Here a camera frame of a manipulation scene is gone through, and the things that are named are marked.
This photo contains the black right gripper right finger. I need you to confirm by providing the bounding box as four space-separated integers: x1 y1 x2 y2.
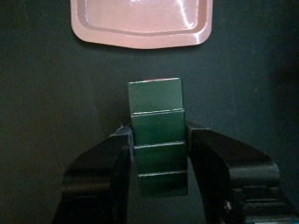
186 120 299 224

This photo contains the pink plastic plate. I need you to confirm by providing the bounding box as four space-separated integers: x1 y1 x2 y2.
70 0 216 50

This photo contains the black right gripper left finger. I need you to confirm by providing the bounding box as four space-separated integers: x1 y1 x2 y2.
51 125 137 224

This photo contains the dark green toy sushi roll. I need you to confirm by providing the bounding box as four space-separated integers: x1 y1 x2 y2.
126 77 190 199

